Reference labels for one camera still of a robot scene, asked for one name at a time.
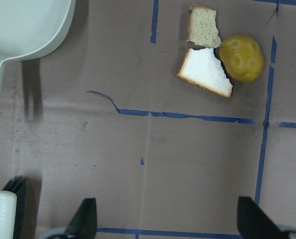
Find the pale green dustpan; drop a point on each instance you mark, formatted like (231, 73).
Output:
(31, 29)

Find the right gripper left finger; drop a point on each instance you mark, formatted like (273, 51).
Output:
(84, 223)

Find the tan bread slice piece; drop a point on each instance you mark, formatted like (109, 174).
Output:
(202, 29)

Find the yellow potato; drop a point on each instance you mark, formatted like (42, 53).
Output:
(242, 58)

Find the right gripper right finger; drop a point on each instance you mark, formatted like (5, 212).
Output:
(253, 223)

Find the white bread slice piece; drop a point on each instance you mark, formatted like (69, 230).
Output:
(202, 68)

